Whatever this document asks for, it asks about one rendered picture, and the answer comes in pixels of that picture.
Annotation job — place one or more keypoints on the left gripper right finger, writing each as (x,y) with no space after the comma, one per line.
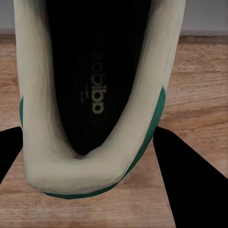
(197,192)

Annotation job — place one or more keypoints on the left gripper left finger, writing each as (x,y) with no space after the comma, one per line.
(11,143)

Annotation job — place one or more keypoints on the gym shoe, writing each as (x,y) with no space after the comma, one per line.
(93,77)

